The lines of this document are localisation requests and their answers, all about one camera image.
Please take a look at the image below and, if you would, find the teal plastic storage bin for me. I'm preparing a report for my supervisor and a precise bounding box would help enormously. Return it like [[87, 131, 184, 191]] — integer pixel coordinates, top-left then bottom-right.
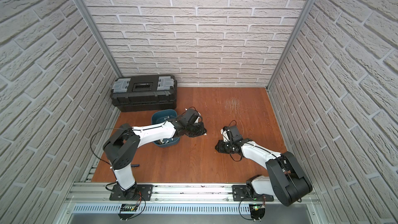
[[151, 109, 180, 148]]

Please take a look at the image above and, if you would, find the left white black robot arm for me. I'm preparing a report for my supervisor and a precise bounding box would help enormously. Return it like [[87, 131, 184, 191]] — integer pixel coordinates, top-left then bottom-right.
[[103, 108, 207, 193]]

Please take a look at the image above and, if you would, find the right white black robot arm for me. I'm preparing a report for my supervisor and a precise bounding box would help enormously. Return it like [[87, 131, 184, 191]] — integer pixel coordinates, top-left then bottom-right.
[[215, 125, 313, 206]]

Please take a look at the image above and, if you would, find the black plastic toolbox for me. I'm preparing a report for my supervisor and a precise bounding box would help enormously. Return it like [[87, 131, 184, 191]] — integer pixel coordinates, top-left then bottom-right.
[[110, 74, 177, 112]]

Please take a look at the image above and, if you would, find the right controller board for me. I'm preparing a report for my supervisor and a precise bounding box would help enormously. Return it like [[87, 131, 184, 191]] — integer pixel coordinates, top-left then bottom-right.
[[249, 204, 266, 221]]

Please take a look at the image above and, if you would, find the controller board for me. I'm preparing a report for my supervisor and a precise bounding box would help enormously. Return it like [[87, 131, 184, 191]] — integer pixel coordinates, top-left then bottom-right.
[[118, 204, 141, 220], [249, 204, 266, 221]]

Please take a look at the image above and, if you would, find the left controller board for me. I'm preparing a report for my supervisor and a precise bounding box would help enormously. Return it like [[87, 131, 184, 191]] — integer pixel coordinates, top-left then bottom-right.
[[118, 204, 141, 220]]

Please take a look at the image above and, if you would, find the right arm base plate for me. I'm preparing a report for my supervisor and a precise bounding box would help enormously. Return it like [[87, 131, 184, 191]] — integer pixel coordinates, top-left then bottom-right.
[[232, 185, 274, 202]]

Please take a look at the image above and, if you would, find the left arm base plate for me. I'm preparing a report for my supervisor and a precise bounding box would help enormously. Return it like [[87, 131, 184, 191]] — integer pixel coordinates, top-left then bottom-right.
[[109, 184, 153, 201]]

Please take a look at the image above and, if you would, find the aluminium frame rail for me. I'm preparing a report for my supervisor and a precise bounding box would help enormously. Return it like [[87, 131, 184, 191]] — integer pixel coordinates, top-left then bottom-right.
[[64, 182, 253, 204]]

